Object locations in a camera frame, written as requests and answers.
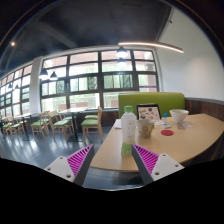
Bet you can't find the wooden dining table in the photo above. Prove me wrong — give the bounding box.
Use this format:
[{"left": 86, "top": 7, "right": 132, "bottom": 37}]
[
  {"left": 58, "top": 107, "right": 89, "bottom": 143},
  {"left": 14, "top": 112, "right": 38, "bottom": 141}
]

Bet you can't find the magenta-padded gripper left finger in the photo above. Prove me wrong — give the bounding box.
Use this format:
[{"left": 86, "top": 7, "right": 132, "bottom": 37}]
[{"left": 44, "top": 143, "right": 96, "bottom": 187}]

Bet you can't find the green-capped clear drink bottle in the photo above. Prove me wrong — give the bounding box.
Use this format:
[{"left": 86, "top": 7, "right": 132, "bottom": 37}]
[{"left": 120, "top": 105, "right": 138, "bottom": 156}]

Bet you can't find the group of dark pendant lamps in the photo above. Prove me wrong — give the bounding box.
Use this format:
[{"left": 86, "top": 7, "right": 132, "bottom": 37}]
[{"left": 6, "top": 45, "right": 130, "bottom": 92}]

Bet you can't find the black-framed tablet with colourful screen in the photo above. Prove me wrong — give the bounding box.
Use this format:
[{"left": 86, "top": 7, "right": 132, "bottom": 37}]
[{"left": 135, "top": 103, "right": 162, "bottom": 122}]

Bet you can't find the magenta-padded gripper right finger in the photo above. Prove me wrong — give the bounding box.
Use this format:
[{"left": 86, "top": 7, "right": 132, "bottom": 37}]
[{"left": 130, "top": 143, "right": 185, "bottom": 186}]

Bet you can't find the long curved ceiling light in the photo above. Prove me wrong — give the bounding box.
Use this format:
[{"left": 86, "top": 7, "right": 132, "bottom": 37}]
[{"left": 118, "top": 41, "right": 185, "bottom": 54}]

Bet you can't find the green upholstered bench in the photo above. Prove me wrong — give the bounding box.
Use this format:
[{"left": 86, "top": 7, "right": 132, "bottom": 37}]
[{"left": 117, "top": 92, "right": 186, "bottom": 119}]

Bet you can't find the colourful printed leaflet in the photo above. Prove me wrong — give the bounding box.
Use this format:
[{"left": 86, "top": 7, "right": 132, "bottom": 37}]
[{"left": 153, "top": 119, "right": 166, "bottom": 127}]

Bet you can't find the group of green-seated wooden chairs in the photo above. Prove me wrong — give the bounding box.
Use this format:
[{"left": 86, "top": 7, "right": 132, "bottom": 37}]
[{"left": 0, "top": 106, "right": 104, "bottom": 144}]

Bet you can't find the small white packet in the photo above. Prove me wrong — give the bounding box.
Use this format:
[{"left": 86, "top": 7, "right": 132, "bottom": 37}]
[{"left": 176, "top": 121, "right": 193, "bottom": 130}]

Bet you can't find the flat round red coaster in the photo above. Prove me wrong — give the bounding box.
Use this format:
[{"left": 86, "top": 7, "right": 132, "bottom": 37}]
[{"left": 160, "top": 129, "right": 175, "bottom": 137}]

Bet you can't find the white ceramic bowl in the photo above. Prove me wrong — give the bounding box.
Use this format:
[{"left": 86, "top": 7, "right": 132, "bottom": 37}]
[{"left": 169, "top": 108, "right": 190, "bottom": 124}]

